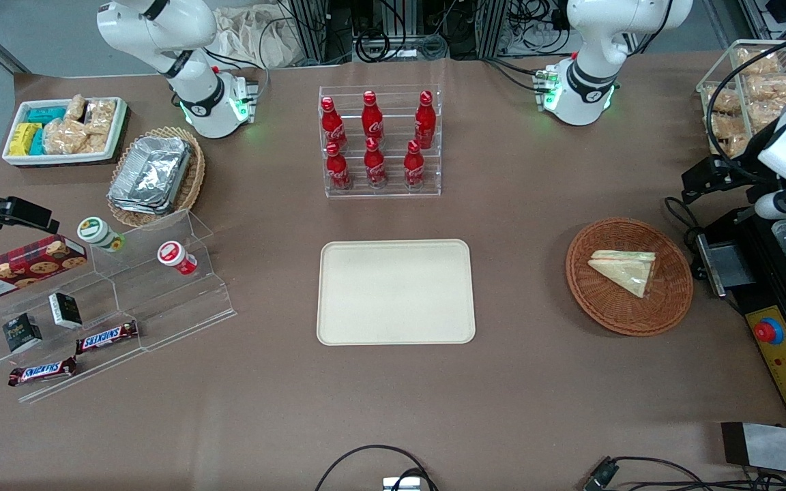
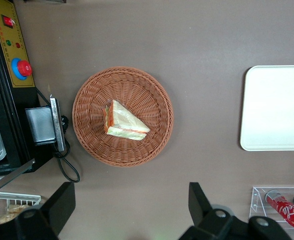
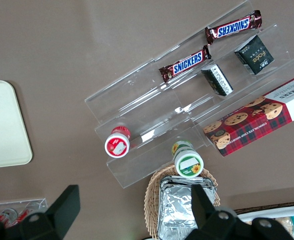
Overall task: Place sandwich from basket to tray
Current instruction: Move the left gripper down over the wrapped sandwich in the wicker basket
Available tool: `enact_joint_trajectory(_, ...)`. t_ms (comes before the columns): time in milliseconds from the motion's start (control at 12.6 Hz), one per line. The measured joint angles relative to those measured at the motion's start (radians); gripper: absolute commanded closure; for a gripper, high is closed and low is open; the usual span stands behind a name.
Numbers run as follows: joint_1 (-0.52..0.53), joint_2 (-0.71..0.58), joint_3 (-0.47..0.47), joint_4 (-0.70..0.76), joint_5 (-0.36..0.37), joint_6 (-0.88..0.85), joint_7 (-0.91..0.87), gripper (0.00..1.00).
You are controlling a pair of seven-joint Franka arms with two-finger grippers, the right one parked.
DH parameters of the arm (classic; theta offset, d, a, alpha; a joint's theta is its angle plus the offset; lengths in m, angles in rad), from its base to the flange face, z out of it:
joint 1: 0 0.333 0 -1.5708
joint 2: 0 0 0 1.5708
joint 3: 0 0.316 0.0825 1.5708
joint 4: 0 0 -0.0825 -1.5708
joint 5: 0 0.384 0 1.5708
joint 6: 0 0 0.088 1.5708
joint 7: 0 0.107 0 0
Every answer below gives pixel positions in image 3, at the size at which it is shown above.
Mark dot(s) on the Snickers chocolate bar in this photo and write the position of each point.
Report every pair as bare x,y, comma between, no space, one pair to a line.
186,63
232,28

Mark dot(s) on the stack of foil trays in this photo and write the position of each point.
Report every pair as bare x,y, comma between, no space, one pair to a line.
176,207

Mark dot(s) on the black box white label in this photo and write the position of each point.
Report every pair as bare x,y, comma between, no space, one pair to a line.
217,80

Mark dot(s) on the white rectangular snack bin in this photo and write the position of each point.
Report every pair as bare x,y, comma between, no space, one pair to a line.
261,212

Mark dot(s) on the oval light wicker basket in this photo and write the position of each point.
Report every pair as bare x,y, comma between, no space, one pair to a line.
151,200

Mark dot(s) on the clear acrylic stepped shelf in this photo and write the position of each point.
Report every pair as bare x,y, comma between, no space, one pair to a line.
136,100

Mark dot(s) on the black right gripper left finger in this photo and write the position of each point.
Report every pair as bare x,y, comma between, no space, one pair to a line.
59,215

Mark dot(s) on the clear bag of crackers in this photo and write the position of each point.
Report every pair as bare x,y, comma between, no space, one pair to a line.
285,225

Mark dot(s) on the red tartan Walkers cookie box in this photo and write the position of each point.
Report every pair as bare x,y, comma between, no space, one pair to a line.
251,125

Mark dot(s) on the red lidded yogurt cup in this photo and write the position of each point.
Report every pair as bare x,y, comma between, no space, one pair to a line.
117,146

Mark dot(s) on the red cola bottle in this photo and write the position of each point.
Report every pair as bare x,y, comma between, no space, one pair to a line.
8,215
24,215

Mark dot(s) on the clear acrylic bottle rack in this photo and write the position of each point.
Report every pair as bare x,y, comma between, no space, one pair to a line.
37,203

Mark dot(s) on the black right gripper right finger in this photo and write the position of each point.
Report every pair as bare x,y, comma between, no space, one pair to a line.
206,217

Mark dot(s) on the black box gold Face print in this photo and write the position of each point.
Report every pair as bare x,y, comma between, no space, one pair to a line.
256,56

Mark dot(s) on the green sunflower yogurt cup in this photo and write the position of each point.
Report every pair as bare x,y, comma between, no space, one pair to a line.
188,163

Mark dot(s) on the cream plastic tray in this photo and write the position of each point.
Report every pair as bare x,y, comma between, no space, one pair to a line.
4,125

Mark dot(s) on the dark mat under bin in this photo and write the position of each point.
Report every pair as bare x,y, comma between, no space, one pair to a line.
274,205

